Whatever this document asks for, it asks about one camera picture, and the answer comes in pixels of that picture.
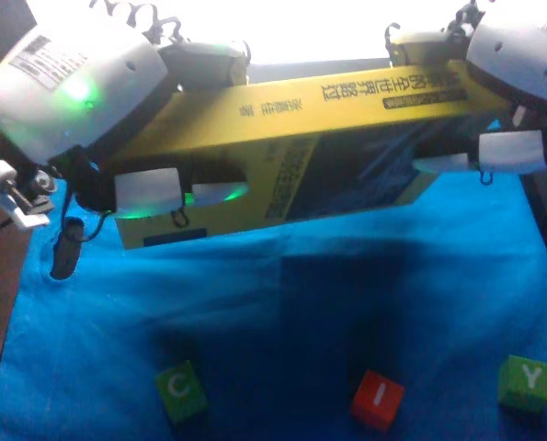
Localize red block letter I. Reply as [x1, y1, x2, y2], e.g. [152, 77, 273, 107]
[349, 368, 406, 434]

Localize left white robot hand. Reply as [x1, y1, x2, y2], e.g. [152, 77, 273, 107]
[0, 22, 252, 221]

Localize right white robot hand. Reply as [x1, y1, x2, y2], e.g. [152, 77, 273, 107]
[385, 8, 547, 175]

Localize green block letter C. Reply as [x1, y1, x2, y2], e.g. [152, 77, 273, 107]
[155, 360, 209, 425]

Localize blue table cloth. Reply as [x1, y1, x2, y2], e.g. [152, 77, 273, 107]
[0, 169, 547, 441]

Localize green block letter Y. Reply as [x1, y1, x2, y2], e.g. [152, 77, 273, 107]
[496, 354, 547, 414]

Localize yellow book with Chinese text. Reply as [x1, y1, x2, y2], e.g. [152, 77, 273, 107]
[102, 62, 513, 252]

